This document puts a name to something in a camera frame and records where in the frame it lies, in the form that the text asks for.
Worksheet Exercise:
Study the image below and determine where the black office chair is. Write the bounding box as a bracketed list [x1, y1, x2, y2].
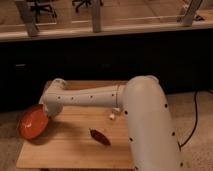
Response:
[27, 0, 57, 22]
[72, 0, 104, 13]

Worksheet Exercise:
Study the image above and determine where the right grey desk leg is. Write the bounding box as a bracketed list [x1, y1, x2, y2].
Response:
[181, 0, 203, 27]

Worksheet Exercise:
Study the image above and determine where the black floor cable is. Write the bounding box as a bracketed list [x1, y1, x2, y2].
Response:
[178, 88, 200, 151]

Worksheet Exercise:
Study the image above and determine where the left black office chair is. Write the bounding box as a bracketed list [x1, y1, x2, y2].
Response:
[27, 0, 57, 22]

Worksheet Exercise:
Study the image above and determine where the grey desk leg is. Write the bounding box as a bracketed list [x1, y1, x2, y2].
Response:
[91, 0, 101, 33]
[181, 0, 203, 27]
[14, 0, 39, 37]

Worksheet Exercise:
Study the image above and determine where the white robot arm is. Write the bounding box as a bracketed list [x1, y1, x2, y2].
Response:
[42, 76, 185, 171]

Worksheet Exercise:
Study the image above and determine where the left grey desk leg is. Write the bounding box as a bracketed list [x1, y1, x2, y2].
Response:
[14, 0, 39, 37]

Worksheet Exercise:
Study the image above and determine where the right black office chair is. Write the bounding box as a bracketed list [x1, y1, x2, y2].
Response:
[72, 0, 104, 13]

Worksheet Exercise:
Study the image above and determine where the middle grey desk leg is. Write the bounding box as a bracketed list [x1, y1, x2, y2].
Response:
[91, 0, 101, 33]

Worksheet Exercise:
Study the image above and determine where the dark red chili pepper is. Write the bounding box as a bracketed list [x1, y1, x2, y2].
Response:
[90, 129, 111, 146]

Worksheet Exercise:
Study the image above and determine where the red ceramic bowl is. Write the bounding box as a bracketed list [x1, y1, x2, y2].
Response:
[17, 104, 49, 140]

